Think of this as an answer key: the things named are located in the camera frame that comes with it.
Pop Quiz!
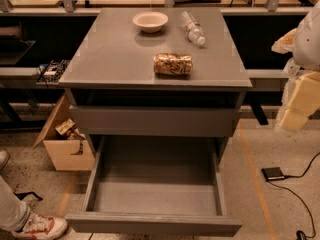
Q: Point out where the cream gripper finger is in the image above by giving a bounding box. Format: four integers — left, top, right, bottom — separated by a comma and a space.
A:
278, 71, 320, 131

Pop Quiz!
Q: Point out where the orange drink can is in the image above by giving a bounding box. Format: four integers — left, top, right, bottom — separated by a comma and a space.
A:
154, 53, 193, 75

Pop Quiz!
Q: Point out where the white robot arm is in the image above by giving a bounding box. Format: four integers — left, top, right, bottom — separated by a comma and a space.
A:
271, 1, 320, 134

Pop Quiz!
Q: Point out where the open grey middle drawer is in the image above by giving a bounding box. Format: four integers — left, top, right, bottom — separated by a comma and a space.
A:
66, 136, 242, 237

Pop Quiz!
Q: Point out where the grey drawer cabinet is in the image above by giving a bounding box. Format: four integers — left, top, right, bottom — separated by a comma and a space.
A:
59, 8, 251, 154

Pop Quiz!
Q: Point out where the closed grey top drawer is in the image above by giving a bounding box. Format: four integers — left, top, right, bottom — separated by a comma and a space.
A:
70, 105, 240, 137

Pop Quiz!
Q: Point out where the black foot pedal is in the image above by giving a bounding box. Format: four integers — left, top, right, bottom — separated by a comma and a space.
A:
262, 167, 285, 181

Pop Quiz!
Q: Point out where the clear plastic water bottle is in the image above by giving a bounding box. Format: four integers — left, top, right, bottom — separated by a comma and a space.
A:
180, 11, 206, 47

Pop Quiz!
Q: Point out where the white bowl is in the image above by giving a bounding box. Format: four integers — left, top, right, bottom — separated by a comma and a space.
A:
133, 12, 168, 33

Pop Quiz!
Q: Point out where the snack packet in box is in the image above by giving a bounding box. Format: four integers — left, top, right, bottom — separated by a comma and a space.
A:
55, 118, 75, 135

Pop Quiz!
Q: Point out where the cardboard box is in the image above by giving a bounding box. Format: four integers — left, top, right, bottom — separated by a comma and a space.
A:
33, 94, 95, 171

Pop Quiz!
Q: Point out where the black patterned device on shelf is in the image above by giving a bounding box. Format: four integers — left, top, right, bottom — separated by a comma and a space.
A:
37, 59, 69, 84

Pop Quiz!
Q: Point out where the white red sneaker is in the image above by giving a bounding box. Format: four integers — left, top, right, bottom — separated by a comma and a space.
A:
12, 212, 68, 240

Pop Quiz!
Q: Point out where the white shoe tip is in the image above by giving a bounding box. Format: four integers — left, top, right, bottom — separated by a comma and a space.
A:
0, 150, 9, 169

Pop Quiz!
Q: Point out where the grey trouser leg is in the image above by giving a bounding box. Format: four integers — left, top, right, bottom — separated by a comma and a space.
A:
0, 176, 31, 231

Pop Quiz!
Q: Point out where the black pedal cable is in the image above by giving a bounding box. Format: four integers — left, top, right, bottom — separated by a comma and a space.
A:
267, 151, 320, 240

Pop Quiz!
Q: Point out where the black strap on floor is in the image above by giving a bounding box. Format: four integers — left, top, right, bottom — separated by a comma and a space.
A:
13, 191, 44, 202

